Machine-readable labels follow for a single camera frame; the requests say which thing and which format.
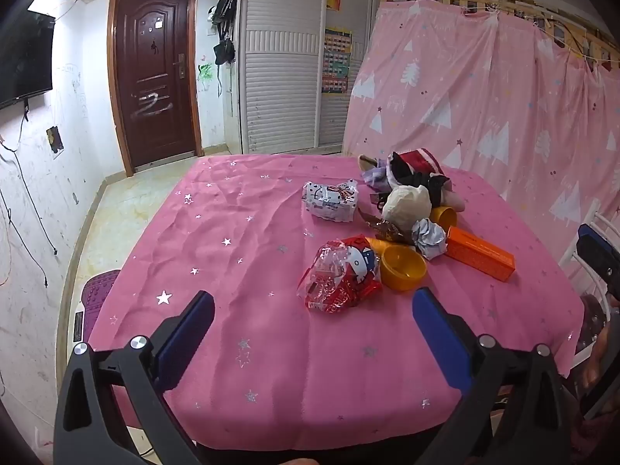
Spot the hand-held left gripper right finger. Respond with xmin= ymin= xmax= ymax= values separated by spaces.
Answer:
xmin=412 ymin=287 xmax=589 ymax=465

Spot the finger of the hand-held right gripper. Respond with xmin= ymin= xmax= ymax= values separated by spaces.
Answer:
xmin=576 ymin=223 xmax=620 ymax=301

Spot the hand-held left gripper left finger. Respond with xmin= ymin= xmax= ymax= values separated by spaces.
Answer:
xmin=53 ymin=291 xmax=216 ymax=465

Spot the orange cardboard box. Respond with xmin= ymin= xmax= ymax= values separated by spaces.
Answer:
xmin=443 ymin=225 xmax=515 ymax=282

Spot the purple-haired doll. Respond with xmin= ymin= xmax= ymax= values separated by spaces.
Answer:
xmin=358 ymin=155 xmax=403 ymax=192

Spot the person's right forearm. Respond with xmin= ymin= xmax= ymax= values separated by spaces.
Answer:
xmin=581 ymin=315 xmax=620 ymax=398

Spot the yellow plastic bowl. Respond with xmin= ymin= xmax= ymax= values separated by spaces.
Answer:
xmin=365 ymin=236 xmax=428 ymax=292

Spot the purple massage mat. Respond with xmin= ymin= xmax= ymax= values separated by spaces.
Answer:
xmin=80 ymin=269 xmax=122 ymax=344

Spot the crumpled foil ball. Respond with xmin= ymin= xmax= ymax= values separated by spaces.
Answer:
xmin=411 ymin=218 xmax=447 ymax=261

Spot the pink star-print tablecloth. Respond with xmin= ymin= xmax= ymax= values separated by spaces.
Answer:
xmin=82 ymin=152 xmax=587 ymax=453

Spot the red cartoon plastic bag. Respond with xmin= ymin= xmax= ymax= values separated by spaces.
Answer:
xmin=296 ymin=234 xmax=383 ymax=313

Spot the yellow plastic cup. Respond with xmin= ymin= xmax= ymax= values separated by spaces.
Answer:
xmin=430 ymin=206 xmax=458 ymax=236

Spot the brown crumpled wrapper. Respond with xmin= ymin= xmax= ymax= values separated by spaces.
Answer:
xmin=357 ymin=207 xmax=412 ymax=245

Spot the white tissue packet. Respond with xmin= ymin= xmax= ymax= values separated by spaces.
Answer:
xmin=301 ymin=179 xmax=360 ymax=224

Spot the pink tree-print curtain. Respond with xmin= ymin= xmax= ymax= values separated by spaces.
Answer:
xmin=343 ymin=0 xmax=620 ymax=296

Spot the dark brown door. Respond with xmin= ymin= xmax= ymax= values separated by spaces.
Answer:
xmin=107 ymin=0 xmax=202 ymax=177

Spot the white louvered wardrobe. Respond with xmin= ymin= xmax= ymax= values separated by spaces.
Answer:
xmin=232 ymin=0 xmax=388 ymax=156

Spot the small black bag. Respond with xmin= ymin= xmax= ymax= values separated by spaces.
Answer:
xmin=213 ymin=38 xmax=236 ymax=66

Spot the colourful chart poster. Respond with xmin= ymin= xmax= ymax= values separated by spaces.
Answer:
xmin=321 ymin=26 xmax=353 ymax=95

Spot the black backpack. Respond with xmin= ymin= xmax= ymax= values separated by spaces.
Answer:
xmin=212 ymin=0 xmax=239 ymax=40

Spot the wooden bed frame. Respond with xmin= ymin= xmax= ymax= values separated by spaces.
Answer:
xmin=421 ymin=0 xmax=620 ymax=64

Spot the black wall television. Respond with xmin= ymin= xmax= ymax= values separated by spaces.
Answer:
xmin=0 ymin=10 xmax=55 ymax=110

